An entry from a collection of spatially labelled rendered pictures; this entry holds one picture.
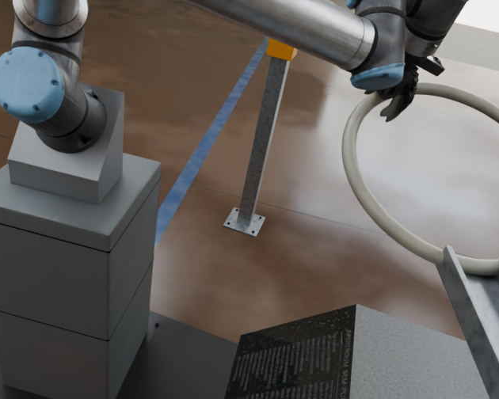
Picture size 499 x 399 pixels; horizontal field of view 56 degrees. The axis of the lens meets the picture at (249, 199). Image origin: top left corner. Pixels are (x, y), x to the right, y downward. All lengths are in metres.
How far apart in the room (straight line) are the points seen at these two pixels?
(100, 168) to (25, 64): 0.33
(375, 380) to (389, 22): 0.69
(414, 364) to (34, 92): 0.99
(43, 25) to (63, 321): 0.86
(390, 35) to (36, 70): 0.72
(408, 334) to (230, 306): 1.22
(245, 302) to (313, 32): 1.69
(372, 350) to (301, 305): 1.28
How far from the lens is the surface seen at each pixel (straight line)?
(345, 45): 0.80
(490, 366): 0.79
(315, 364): 1.10
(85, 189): 1.32
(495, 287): 0.97
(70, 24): 1.14
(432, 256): 0.92
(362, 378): 1.04
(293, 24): 0.73
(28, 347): 1.75
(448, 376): 1.14
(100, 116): 1.29
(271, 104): 2.31
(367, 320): 1.14
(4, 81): 1.14
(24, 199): 1.37
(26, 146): 1.38
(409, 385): 1.07
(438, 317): 2.63
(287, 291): 2.38
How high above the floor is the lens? 1.65
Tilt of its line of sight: 34 degrees down
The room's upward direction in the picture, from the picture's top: 12 degrees clockwise
